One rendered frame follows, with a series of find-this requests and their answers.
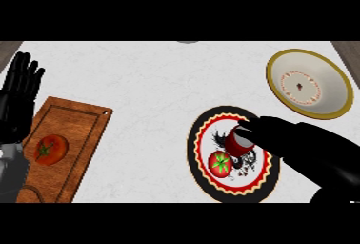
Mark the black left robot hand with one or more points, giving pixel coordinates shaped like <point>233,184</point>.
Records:
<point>19,95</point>

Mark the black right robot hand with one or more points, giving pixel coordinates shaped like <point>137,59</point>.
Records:
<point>309,149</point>

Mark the red can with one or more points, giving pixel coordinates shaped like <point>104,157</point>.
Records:
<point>237,144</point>

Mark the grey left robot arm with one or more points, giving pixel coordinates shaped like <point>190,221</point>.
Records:
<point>11,173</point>

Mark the black-rimmed patterned plate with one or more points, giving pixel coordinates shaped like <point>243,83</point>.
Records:
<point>234,155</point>

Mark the yellow-rimmed white bowl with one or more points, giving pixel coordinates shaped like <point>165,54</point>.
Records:
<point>309,83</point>

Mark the orange-red tomato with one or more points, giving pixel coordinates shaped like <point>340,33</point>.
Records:
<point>51,150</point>

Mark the brown wooden cutting board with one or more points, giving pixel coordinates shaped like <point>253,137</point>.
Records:
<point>64,149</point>

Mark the red tomato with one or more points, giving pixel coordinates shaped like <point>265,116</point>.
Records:
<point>221,164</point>

